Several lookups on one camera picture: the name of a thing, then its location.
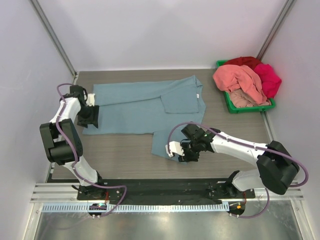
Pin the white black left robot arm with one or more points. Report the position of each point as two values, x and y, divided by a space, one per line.
63 145

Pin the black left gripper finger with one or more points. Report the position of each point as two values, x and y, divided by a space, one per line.
95 111
95 122

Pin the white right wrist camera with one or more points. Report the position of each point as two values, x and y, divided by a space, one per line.
174 148

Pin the slotted white cable duct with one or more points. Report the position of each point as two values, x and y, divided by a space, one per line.
87 207

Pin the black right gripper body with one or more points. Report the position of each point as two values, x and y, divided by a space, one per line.
189 151

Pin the beige t shirt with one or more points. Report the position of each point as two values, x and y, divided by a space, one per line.
242 100

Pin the aluminium frame post left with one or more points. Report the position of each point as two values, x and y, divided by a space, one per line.
53 36

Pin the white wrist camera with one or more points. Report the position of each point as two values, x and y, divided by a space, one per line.
90 100
174 148

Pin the aluminium frame post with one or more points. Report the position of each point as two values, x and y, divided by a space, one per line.
53 36
280 19

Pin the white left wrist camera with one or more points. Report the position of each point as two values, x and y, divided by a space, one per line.
90 100

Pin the light blue t shirt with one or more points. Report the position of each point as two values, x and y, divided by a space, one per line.
153 107

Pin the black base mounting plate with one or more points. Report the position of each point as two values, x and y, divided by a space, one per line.
167 192

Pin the aluminium frame post right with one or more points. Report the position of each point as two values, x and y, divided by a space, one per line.
280 19

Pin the magenta t shirt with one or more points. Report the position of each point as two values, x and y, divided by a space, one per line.
270 81

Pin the dark red t shirt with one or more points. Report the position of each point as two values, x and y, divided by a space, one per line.
249 61

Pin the salmon pink t shirt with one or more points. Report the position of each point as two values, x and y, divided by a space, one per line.
229 78

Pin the green plastic bin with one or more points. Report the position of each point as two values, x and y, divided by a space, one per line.
233 110

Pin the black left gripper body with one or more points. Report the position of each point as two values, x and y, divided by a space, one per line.
85 115

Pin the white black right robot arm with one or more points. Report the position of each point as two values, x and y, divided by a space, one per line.
274 168

